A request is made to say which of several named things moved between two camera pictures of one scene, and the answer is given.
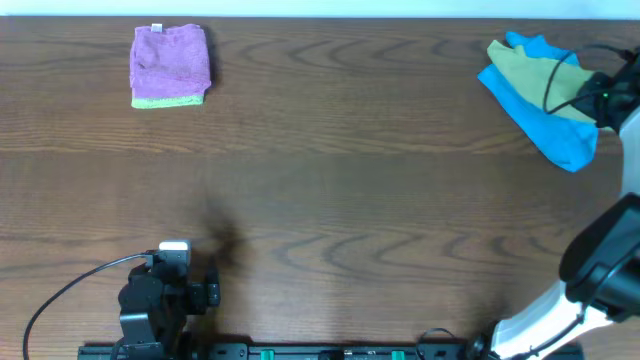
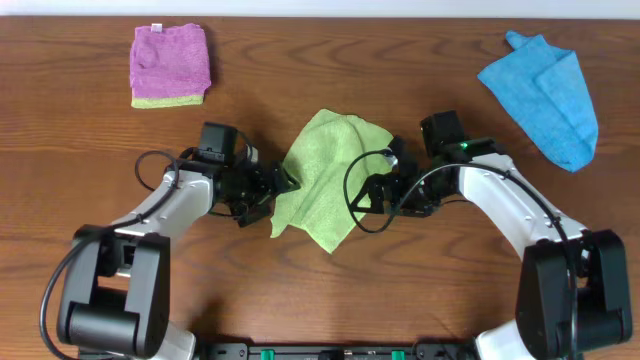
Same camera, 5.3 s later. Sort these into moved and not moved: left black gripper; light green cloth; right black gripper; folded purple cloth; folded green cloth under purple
Moved: left black gripper; light green cloth; right black gripper
Not moved: folded green cloth under purple; folded purple cloth
